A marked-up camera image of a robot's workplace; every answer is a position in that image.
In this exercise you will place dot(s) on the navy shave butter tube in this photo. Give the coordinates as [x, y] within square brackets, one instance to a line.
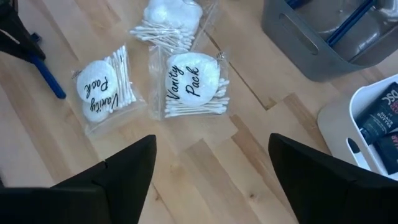
[388, 152]
[379, 115]

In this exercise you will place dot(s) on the light grey plastic bin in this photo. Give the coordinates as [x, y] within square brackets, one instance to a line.
[298, 53]

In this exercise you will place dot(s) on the vanity pack bag large print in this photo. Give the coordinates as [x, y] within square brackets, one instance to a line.
[192, 77]

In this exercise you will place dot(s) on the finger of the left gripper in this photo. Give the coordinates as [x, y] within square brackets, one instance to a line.
[15, 34]

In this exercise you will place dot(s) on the white plastic bin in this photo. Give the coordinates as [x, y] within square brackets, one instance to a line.
[335, 124]

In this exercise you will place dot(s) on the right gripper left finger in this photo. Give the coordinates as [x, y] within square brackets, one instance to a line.
[93, 196]

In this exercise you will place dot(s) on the vanity pack bag small print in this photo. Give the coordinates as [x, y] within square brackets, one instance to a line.
[96, 81]

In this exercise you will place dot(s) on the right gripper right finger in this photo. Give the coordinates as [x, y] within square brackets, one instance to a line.
[326, 193]

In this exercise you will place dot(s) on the cotton balls and swabs bag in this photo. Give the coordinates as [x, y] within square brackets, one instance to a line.
[171, 15]

